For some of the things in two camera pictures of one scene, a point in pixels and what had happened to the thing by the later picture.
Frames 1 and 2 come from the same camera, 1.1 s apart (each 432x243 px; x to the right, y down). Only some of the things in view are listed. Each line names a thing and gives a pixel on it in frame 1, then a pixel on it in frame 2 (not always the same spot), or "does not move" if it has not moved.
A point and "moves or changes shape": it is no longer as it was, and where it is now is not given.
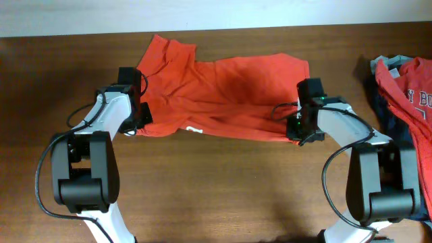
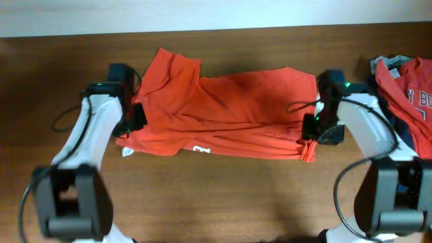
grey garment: [397, 59] does not move
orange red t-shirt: [235, 95] moves or changes shape
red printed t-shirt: [410, 94] does not move
